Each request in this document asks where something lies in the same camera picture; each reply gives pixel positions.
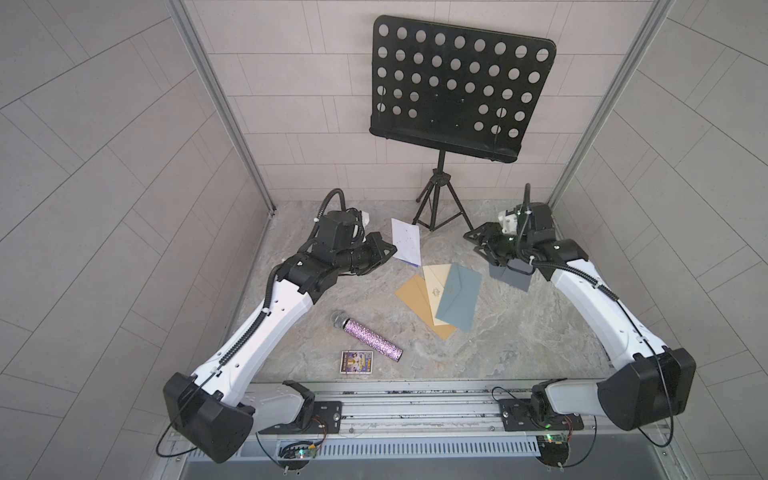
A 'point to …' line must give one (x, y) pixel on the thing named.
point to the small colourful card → (359, 362)
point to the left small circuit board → (298, 452)
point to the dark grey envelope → (517, 273)
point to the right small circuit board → (553, 448)
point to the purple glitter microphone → (367, 336)
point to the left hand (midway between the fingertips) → (404, 248)
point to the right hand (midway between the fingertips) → (465, 239)
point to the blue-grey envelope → (459, 297)
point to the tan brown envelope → (414, 294)
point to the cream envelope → (435, 279)
